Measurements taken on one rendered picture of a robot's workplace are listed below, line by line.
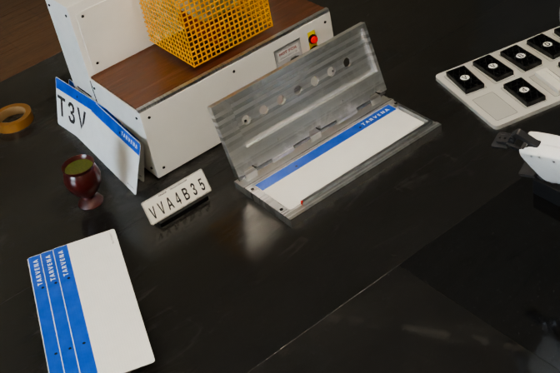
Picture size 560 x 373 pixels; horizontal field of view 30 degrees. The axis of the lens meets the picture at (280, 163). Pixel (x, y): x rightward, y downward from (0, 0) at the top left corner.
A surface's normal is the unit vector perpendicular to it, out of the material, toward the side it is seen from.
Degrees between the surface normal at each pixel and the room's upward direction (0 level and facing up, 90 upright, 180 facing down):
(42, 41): 0
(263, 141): 74
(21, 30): 0
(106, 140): 69
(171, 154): 90
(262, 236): 0
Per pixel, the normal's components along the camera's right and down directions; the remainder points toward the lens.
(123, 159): -0.83, 0.13
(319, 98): 0.53, 0.15
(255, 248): -0.17, -0.79
